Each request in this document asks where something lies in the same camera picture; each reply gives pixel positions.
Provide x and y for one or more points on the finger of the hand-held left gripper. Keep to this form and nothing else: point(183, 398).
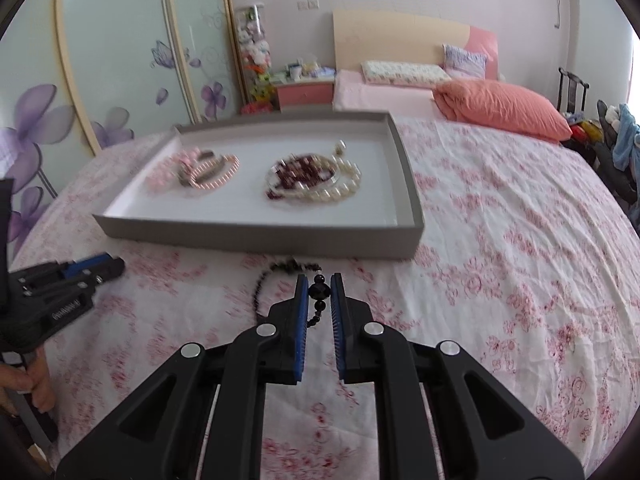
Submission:
point(90, 262)
point(112, 270)

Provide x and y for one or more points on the cream and pink headboard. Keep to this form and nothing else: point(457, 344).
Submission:
point(400, 35)

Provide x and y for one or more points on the engraved silver cuff bangle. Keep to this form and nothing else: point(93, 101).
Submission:
point(184, 175)

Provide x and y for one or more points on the floral cream pillow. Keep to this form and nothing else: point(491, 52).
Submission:
point(405, 72)

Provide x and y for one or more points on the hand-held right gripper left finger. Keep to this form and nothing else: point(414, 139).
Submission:
point(300, 330)

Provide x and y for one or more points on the wardrobe with purple flowers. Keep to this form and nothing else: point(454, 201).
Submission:
point(110, 60)

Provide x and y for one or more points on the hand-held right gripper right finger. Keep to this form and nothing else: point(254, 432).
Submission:
point(337, 330)

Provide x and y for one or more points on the clear tube of plush toys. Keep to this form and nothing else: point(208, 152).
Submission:
point(252, 35)

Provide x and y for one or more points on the grey cardboard tray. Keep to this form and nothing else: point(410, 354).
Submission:
point(250, 238)

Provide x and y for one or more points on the lilac patterned pillow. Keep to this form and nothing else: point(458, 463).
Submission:
point(465, 62)

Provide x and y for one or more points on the pink mattress sheet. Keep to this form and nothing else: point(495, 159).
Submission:
point(380, 97)

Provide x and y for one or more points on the pink nightstand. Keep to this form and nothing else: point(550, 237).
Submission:
point(305, 96)

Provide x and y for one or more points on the orange pillow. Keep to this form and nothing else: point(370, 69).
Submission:
point(500, 107)

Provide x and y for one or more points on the white wall socket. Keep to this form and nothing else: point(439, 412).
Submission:
point(308, 4)

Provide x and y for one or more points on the dark wooden chair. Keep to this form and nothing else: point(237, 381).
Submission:
point(572, 90)

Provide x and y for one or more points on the white mug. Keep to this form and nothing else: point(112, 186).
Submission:
point(295, 73)

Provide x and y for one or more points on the person's left hand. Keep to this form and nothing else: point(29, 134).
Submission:
point(41, 385)

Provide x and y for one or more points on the blue plush toy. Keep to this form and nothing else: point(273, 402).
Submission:
point(627, 135)

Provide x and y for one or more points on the yellow plush toy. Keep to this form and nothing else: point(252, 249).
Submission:
point(264, 89)

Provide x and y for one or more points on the pink floral bed sheet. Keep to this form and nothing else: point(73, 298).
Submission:
point(500, 260)

